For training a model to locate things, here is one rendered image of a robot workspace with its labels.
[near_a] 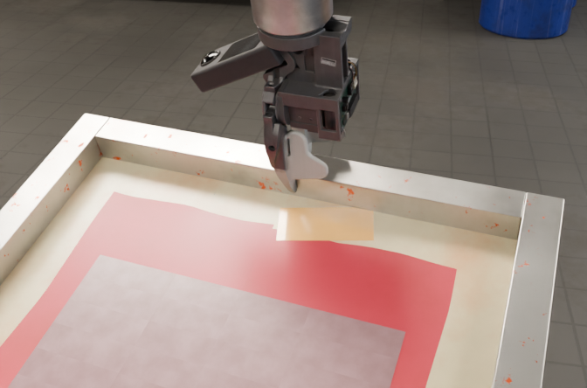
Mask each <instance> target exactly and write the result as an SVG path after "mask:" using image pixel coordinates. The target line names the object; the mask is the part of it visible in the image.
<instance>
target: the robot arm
mask: <svg viewBox="0 0 587 388"><path fill-rule="evenodd" d="M251 6H252V17H253V21H254V23H255V24H256V25H257V30H258V32H257V33H255V34H252V35H251V36H248V37H246V38H242V39H240V40H238V41H236V42H233V43H231V44H229V45H226V46H223V47H221V48H219V49H217V50H215V51H212V52H208V53H207V54H205V55H204V57H203V58H202V60H201V62H200V64H199V65H198V67H197V68H196V69H195V71H194V72H193V73H192V74H191V76H190V77H191V79H192V80H193V81H194V83H195V84H196V85H197V87H198V88H199V90H200V91H201V92H203V93H205V92H208V91H210V90H212V89H215V88H218V87H221V86H224V85H227V84H230V83H232V82H234V81H237V80H242V79H243V78H246V77H249V76H252V75H254V74H256V73H261V72H263V71H266V72H265V74H264V75H263V79H264V80H265V81H266V84H265V85H264V89H263V93H262V113H263V121H264V143H265V148H266V153H267V156H268V159H269V162H270V164H271V167H273V169H274V171H275V172H276V174H277V176H278V178H279V179H280V181H281V182H282V183H283V184H284V185H285V187H286V188H287V189H288V190H289V191H290V192H293V193H295V192H296V191H297V187H296V179H321V178H324V177H326V176H327V174H328V166H327V165H326V164H325V163H324V162H323V161H322V160H320V159H319V158H317V157H315V156H313V155H312V154H311V151H312V142H326V141H338V142H340V141H341V140H342V139H343V138H344V137H345V130H344V128H345V126H346V124H347V121H348V119H349V118H351V116H352V114H353V113H354V111H355V108H356V105H357V103H358V101H359V100H360V83H359V59H355V58H349V57H348V46H347V38H348V36H349V34H350V32H351V30H352V20H351V17H347V16H339V15H333V0H251ZM287 125H290V127H292V130H289V131H287Z"/></svg>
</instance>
